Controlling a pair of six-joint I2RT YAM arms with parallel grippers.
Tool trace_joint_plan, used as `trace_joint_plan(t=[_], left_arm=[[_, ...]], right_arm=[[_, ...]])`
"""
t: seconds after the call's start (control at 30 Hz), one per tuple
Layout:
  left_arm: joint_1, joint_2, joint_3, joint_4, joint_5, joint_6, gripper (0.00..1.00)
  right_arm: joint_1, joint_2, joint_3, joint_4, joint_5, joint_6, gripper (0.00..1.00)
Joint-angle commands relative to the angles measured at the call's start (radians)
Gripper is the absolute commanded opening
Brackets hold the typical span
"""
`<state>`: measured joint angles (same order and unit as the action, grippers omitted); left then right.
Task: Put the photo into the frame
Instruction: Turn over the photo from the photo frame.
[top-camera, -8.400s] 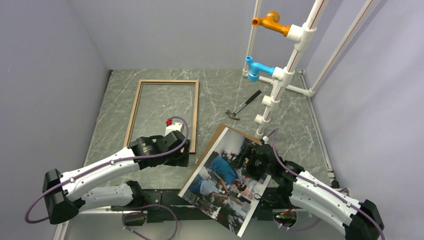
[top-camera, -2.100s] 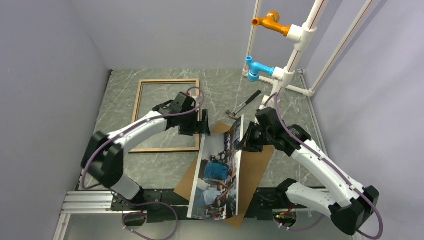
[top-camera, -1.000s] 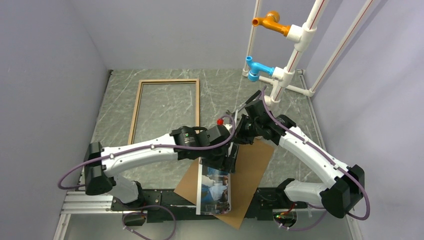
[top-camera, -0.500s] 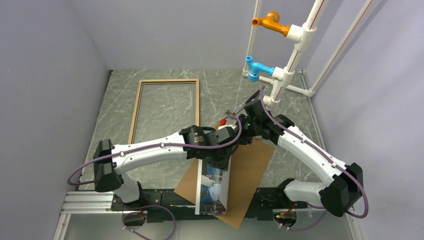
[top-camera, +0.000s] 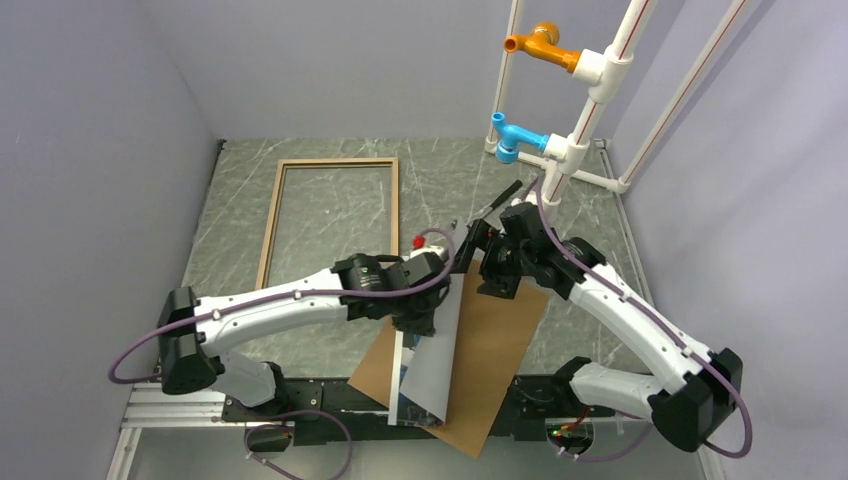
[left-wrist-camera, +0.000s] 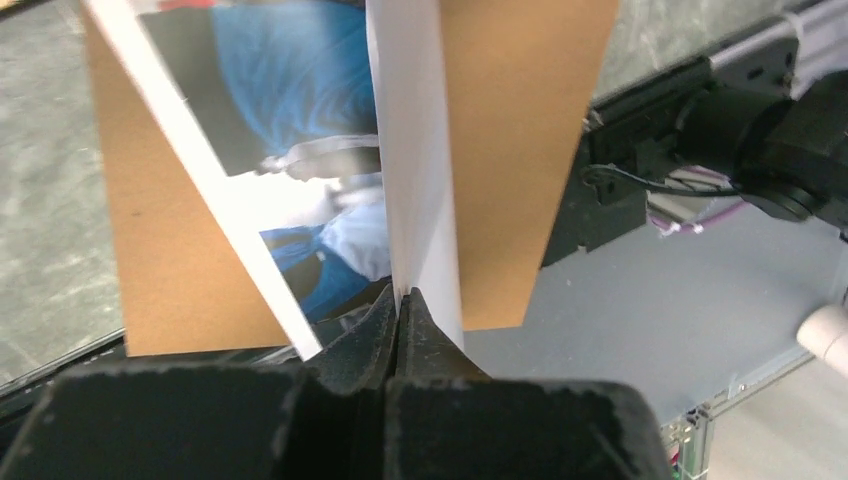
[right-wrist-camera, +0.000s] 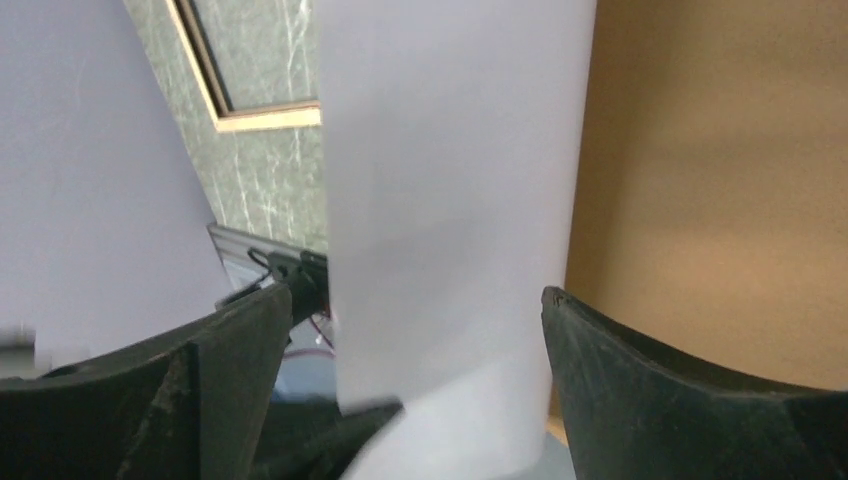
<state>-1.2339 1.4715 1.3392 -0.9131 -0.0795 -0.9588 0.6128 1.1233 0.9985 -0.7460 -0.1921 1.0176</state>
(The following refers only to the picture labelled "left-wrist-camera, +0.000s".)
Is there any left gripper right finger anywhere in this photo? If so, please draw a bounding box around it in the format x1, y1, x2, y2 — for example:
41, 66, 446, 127
384, 289, 672, 479

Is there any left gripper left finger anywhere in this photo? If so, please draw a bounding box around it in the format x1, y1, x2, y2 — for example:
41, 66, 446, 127
1, 289, 397, 479

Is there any printed photo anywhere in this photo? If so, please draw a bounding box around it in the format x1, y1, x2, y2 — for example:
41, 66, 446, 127
82, 1, 464, 359

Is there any brown backing board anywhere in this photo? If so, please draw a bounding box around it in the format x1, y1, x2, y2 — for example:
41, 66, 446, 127
82, 1, 618, 334

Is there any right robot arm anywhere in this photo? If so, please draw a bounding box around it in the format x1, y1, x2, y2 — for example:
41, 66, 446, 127
676, 1, 847, 234

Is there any white pvc pipe stand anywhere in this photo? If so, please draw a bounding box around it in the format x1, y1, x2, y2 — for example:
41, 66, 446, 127
796, 305, 847, 378

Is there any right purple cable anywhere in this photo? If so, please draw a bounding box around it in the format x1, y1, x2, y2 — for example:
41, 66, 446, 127
649, 165, 750, 236

